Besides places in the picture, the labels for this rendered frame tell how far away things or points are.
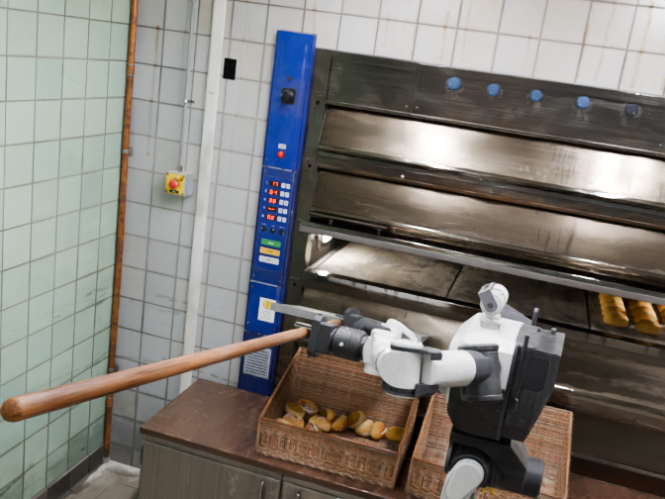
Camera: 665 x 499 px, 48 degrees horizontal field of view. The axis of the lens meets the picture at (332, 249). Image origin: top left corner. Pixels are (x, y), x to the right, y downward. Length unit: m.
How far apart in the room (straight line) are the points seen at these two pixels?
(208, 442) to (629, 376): 1.66
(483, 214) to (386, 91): 0.62
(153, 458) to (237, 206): 1.09
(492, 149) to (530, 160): 0.15
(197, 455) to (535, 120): 1.83
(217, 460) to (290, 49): 1.64
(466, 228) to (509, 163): 0.30
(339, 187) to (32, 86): 1.23
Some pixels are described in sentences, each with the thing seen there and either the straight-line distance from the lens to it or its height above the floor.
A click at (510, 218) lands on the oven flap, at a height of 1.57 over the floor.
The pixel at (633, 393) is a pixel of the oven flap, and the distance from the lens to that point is 3.20.
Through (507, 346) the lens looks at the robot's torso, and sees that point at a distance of 2.11.
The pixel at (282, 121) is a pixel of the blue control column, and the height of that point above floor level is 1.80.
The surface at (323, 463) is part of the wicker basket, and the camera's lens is 2.94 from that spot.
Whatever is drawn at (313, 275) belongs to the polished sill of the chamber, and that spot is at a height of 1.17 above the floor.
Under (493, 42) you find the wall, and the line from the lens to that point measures 2.98.
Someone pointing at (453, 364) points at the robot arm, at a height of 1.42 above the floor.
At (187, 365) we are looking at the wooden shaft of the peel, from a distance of 1.38.
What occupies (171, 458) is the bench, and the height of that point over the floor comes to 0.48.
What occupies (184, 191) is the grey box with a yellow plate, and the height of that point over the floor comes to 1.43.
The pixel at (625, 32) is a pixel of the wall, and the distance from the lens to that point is 2.97.
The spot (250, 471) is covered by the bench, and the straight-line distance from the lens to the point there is 3.02.
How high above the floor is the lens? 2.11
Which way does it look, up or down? 15 degrees down
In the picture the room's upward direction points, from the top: 8 degrees clockwise
